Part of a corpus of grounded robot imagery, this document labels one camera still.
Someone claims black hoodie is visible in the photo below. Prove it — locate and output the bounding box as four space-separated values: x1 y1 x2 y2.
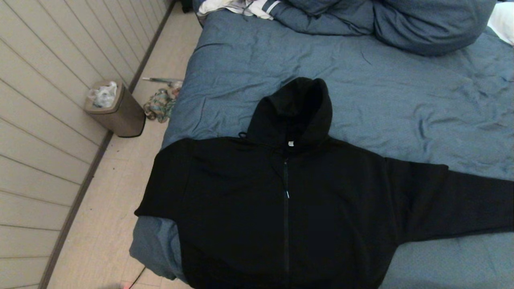
135 77 514 289

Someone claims white striped garment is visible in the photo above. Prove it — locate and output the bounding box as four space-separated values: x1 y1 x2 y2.
197 0 281 19

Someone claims clear plastic bin bag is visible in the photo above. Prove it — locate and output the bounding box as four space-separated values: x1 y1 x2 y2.
88 81 118 108

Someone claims blue bed cover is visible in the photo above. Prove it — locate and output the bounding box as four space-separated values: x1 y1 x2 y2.
128 8 514 289

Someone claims brown trash bin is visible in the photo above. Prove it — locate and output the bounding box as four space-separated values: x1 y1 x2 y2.
84 80 146 138

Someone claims floor cable with red light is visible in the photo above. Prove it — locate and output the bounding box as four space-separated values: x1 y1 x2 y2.
120 266 146 289

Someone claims bunched blue duvet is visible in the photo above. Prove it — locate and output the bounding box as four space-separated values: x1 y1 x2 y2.
270 0 498 56

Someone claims white pillow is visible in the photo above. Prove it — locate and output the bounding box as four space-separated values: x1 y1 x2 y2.
488 2 514 45

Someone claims multicoloured cloth bundle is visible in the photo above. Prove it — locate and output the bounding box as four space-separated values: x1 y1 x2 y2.
143 87 179 123

